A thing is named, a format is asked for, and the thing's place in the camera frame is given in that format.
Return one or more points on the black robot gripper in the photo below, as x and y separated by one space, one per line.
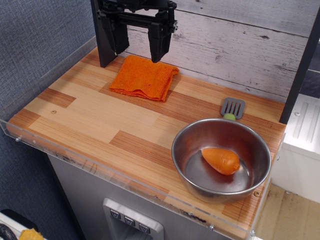
156 15

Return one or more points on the stainless steel bowl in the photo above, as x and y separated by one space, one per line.
202 180

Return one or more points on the orange toy carrot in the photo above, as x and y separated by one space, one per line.
224 161

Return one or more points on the folded orange cloth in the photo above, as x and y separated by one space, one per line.
140 77

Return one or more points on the grey toy spatula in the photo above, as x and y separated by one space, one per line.
232 108

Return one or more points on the clear acrylic table guard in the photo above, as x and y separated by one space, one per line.
123 139

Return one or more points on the grey toy fridge cabinet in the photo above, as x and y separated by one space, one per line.
86 194

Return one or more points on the silver dispenser button panel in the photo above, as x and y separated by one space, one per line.
130 221

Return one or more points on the black left upright post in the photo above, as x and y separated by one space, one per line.
105 53

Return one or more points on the black upright post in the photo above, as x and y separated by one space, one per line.
303 67
105 53

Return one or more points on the black right upright post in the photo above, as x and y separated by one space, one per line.
303 67

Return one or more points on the white aluminium frame block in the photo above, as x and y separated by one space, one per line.
297 166

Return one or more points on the white rail with black base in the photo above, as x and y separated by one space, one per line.
16 223

